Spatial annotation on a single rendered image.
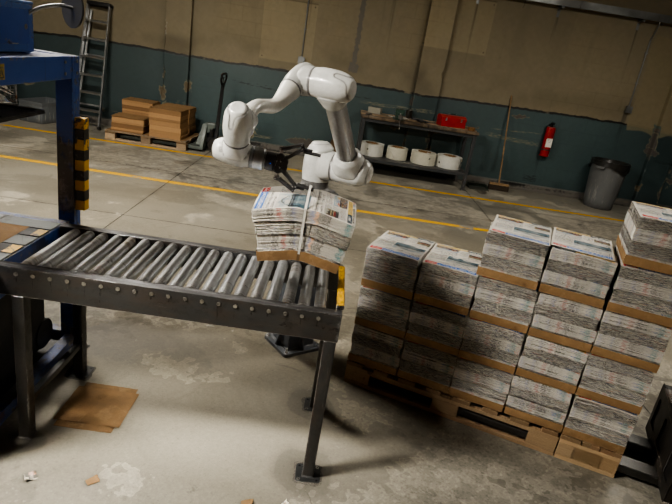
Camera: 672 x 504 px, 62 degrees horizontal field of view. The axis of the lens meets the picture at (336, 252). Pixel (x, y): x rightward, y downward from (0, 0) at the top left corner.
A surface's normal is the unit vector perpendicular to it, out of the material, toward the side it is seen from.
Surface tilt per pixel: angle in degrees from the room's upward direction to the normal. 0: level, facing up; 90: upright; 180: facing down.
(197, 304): 90
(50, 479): 0
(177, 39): 90
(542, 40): 90
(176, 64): 90
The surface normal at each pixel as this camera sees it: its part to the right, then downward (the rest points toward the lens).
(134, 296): -0.02, 0.34
